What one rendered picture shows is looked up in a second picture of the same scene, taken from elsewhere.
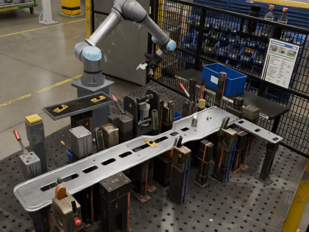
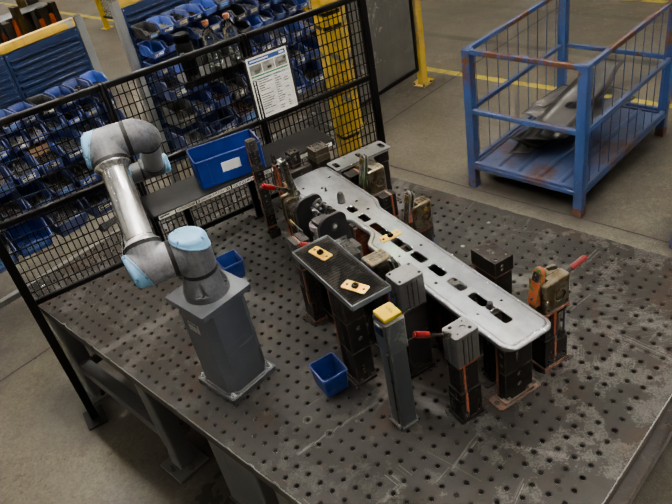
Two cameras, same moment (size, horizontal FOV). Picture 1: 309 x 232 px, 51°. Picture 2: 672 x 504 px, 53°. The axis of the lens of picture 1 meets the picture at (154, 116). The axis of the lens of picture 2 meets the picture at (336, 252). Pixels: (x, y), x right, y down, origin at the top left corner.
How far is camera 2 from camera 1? 2.29 m
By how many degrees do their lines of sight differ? 60
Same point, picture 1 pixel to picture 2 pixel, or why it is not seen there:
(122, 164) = (442, 257)
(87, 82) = (221, 287)
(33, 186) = (503, 329)
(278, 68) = (274, 89)
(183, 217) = not seen: hidden behind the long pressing
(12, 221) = (479, 443)
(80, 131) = (405, 272)
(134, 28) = not seen: outside the picture
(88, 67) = (211, 261)
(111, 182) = (494, 253)
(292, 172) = not seen: hidden behind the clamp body
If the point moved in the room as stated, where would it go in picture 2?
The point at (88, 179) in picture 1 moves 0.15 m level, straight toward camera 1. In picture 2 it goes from (480, 281) to (527, 274)
